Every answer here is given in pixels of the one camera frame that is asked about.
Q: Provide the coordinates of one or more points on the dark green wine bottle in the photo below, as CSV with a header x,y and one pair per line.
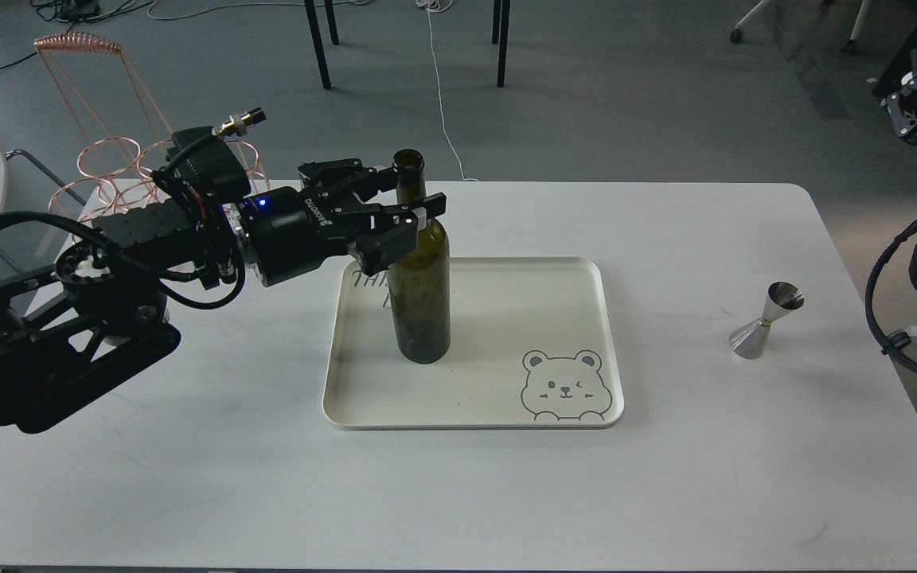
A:
x,y
419,294

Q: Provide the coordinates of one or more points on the silver steel jigger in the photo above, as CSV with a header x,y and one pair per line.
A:
x,y
750,340

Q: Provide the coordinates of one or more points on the copper wire bottle rack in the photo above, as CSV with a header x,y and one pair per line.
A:
x,y
126,133

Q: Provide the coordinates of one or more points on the black table legs left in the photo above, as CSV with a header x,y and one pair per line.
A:
x,y
317,38

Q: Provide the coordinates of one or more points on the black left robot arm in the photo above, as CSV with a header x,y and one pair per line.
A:
x,y
75,329

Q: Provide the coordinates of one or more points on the black table legs right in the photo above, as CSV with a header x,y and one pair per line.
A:
x,y
500,24

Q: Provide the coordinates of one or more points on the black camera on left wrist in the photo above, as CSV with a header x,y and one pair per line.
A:
x,y
200,157

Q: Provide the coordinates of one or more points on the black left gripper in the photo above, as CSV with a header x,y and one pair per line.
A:
x,y
286,233

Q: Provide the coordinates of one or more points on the cream tray with bear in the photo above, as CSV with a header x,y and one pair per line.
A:
x,y
531,347

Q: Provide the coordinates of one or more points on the black table legs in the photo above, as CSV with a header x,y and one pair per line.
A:
x,y
317,38
500,24

